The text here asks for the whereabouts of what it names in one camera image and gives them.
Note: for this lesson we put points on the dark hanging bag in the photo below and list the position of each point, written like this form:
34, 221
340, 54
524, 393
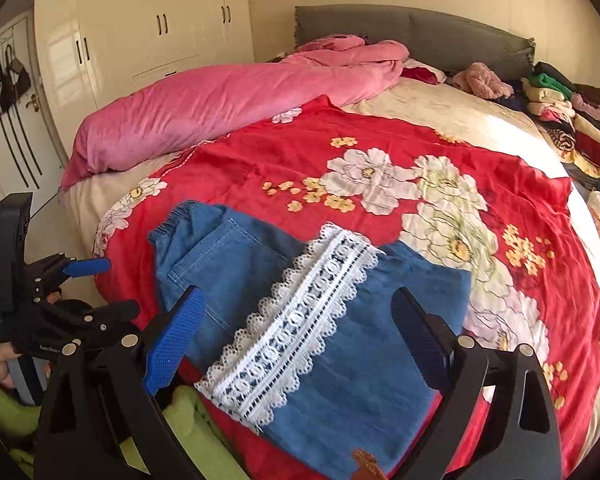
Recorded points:
20, 80

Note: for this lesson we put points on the pink fuzzy garment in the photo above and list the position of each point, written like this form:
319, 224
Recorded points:
482, 80

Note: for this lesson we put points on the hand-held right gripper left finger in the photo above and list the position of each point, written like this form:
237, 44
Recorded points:
172, 340

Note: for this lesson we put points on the dark red garment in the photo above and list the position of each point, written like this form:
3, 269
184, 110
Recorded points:
420, 75

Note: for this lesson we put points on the cream wardrobe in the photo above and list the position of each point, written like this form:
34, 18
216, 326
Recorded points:
130, 35

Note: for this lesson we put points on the grey bed headboard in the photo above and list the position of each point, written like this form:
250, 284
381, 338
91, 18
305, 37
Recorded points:
430, 35

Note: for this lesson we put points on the black striped hanging bag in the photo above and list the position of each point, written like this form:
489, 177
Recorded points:
0, 95

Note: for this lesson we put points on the brown glittery strip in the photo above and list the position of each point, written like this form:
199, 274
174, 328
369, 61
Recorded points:
370, 465

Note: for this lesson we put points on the pink quilt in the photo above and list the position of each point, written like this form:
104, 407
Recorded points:
205, 105

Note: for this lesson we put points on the blue denim pants lace trim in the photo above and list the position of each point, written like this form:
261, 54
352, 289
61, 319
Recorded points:
355, 385

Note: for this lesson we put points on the red floral blanket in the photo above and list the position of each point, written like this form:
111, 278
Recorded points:
260, 160

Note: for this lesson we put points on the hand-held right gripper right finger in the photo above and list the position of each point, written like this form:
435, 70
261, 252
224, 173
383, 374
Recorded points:
420, 335

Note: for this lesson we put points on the white door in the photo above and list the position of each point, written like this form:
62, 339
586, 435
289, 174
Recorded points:
10, 160

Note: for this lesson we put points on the pile of folded clothes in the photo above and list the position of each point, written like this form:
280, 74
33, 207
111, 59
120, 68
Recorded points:
580, 125

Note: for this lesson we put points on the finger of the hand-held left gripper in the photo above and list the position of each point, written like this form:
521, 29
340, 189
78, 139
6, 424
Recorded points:
87, 266
95, 322

